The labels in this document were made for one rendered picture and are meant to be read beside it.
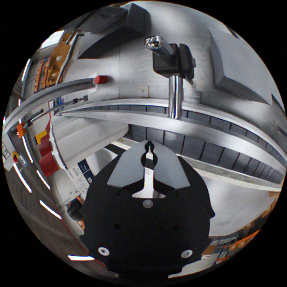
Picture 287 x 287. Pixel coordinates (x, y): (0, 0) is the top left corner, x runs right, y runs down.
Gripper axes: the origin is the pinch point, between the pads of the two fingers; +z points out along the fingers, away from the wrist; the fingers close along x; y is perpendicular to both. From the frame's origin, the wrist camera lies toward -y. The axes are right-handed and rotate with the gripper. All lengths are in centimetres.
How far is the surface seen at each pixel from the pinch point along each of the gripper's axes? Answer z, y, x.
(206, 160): 0.3, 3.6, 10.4
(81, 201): -2.1, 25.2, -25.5
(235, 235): -66, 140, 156
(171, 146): 3.9, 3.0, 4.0
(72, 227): -66, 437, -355
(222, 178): -4.5, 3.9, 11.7
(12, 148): -15, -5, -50
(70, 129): 1.4, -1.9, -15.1
